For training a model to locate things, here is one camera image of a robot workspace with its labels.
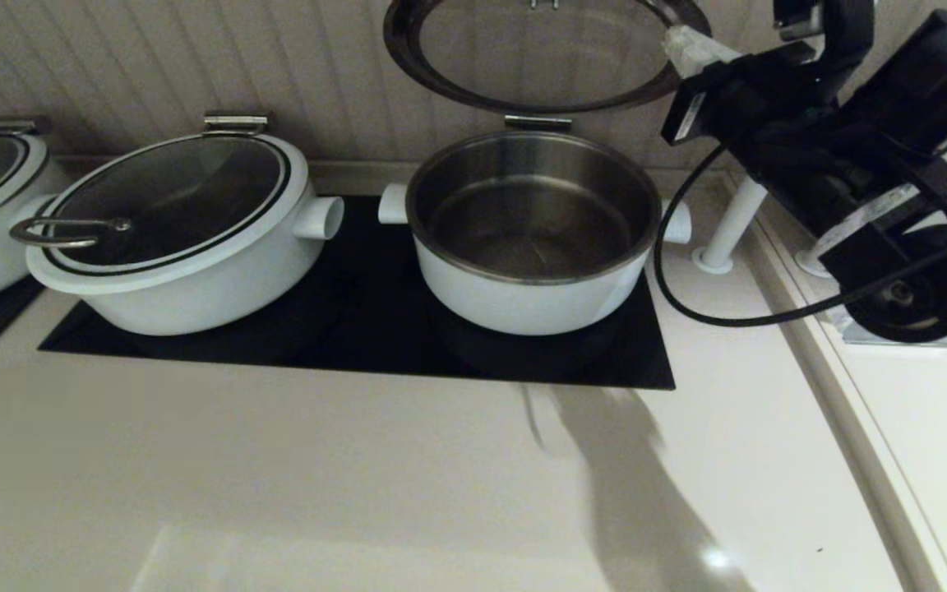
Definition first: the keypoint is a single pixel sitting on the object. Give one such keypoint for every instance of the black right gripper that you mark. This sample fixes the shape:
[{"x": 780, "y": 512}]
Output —
[{"x": 736, "y": 103}]

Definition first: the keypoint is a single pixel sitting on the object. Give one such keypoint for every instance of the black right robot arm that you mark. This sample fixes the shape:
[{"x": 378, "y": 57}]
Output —
[{"x": 934, "y": 82}]

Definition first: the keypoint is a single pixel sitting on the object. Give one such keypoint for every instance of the white round pole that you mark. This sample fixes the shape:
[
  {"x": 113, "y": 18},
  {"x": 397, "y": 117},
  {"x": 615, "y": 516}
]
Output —
[
  {"x": 809, "y": 263},
  {"x": 728, "y": 230}
]

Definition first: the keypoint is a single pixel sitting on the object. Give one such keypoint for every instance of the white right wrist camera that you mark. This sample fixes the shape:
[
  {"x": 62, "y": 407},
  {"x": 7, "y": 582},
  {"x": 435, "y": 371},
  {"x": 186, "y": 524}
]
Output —
[{"x": 798, "y": 20}]

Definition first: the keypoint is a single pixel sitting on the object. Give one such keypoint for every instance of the clear acrylic sign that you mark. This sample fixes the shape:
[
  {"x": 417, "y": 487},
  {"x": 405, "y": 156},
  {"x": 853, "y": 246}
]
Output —
[{"x": 860, "y": 337}]

